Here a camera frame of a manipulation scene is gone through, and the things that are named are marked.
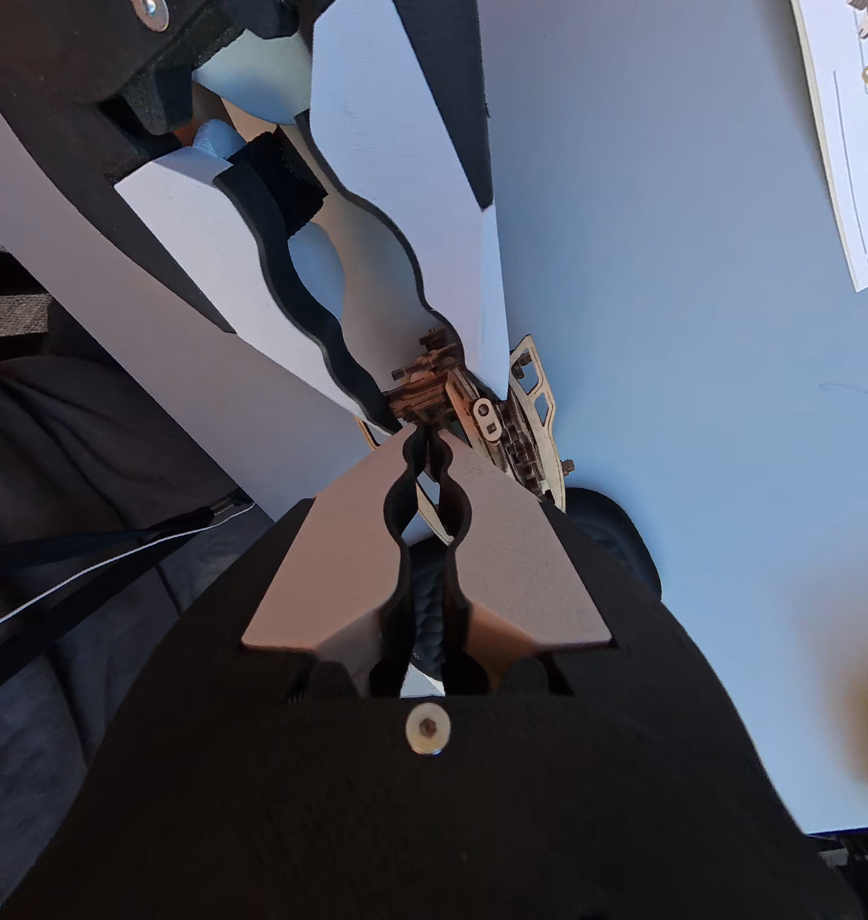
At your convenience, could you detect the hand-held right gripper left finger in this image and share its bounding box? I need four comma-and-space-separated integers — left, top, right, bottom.
241, 423, 431, 697

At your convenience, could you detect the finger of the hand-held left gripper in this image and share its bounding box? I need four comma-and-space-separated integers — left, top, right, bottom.
114, 146, 402, 436
296, 0, 512, 401

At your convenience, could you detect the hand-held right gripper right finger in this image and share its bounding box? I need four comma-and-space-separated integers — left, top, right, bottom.
434, 428, 615, 697

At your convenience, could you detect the wooden mechanical model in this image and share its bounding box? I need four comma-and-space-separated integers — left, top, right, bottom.
354, 327, 577, 547

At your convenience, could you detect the black quilted office chair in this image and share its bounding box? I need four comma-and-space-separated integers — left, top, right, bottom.
409, 487, 663, 682

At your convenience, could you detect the person's dark clothing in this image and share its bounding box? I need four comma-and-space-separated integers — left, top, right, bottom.
0, 302, 277, 920

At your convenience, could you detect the illustrated instruction booklet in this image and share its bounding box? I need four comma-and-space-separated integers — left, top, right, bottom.
789, 0, 868, 292

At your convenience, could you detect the thin white cable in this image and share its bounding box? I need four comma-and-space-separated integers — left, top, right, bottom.
0, 502, 257, 639

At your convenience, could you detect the black strap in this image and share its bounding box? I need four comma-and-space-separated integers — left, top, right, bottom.
0, 489, 255, 705

